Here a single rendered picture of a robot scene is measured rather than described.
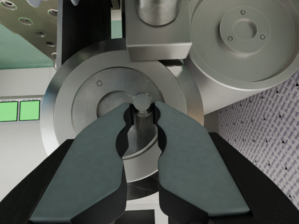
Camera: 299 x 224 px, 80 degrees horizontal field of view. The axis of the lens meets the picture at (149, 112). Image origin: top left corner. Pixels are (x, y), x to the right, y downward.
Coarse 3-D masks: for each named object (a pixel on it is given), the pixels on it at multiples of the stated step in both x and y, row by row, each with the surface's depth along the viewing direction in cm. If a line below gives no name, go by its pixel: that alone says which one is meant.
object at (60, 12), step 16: (64, 0) 19; (80, 0) 23; (96, 0) 31; (64, 16) 19; (80, 16) 23; (96, 16) 31; (64, 32) 18; (80, 32) 23; (96, 32) 30; (64, 48) 18; (80, 48) 23
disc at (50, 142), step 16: (96, 48) 17; (112, 48) 17; (64, 64) 17; (176, 64) 17; (64, 80) 17; (192, 80) 16; (48, 96) 16; (192, 96) 16; (48, 112) 16; (192, 112) 16; (48, 128) 16; (48, 144) 16; (128, 192) 15; (144, 192) 15
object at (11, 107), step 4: (0, 104) 49; (4, 104) 49; (8, 104) 49; (12, 104) 49; (16, 104) 49; (0, 108) 49; (4, 108) 49; (8, 108) 49; (12, 108) 49; (16, 108) 49; (0, 112) 49; (4, 112) 49; (8, 112) 49; (12, 112) 49; (16, 112) 49; (0, 116) 49; (4, 116) 49; (8, 116) 49; (12, 116) 49; (0, 120) 48; (4, 120) 48; (8, 120) 48
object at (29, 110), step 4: (24, 104) 49; (28, 104) 49; (32, 104) 49; (36, 104) 49; (20, 108) 49; (24, 108) 49; (28, 108) 49; (32, 108) 49; (36, 108) 49; (20, 112) 49; (24, 112) 49; (28, 112) 49; (32, 112) 49; (36, 112) 49; (20, 116) 48; (24, 116) 48; (28, 116) 48; (32, 116) 48; (36, 116) 48
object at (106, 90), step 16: (96, 80) 14; (112, 80) 14; (128, 80) 14; (144, 80) 14; (80, 96) 14; (96, 96) 14; (112, 96) 15; (128, 96) 15; (160, 96) 14; (80, 112) 14; (96, 112) 14; (80, 128) 14; (144, 128) 14; (144, 144) 14
